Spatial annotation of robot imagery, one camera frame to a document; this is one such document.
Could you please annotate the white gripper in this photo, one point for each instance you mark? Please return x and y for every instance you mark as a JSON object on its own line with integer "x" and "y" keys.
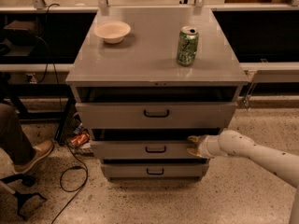
{"x": 204, "y": 146}

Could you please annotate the grey drawer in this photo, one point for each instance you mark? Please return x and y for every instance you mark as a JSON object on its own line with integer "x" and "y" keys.
{"x": 172, "y": 170}
{"x": 140, "y": 150}
{"x": 155, "y": 115}

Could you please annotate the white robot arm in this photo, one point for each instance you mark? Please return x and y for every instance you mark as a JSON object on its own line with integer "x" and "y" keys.
{"x": 233, "y": 144}

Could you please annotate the grey drawer cabinet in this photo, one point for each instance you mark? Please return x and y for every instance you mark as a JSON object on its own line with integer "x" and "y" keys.
{"x": 143, "y": 68}

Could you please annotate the grey bottom drawer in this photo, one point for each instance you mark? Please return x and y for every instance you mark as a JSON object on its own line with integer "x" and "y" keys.
{"x": 172, "y": 170}

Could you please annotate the grey top drawer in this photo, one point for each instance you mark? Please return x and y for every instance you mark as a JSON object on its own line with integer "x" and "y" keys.
{"x": 155, "y": 115}

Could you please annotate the green soda can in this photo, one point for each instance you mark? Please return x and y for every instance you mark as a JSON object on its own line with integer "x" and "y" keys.
{"x": 187, "y": 45}

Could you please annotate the orange snack bag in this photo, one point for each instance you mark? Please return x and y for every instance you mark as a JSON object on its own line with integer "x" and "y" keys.
{"x": 80, "y": 140}

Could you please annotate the black table leg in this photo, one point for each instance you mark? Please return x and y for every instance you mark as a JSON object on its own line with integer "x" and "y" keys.
{"x": 60, "y": 130}

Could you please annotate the white bowl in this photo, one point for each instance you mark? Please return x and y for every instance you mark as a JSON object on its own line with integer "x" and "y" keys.
{"x": 112, "y": 32}

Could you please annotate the tan shoe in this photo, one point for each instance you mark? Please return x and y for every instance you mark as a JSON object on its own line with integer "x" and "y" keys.
{"x": 42, "y": 151}

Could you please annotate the person leg brown trousers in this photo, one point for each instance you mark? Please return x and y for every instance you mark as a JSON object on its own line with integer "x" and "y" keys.
{"x": 12, "y": 139}

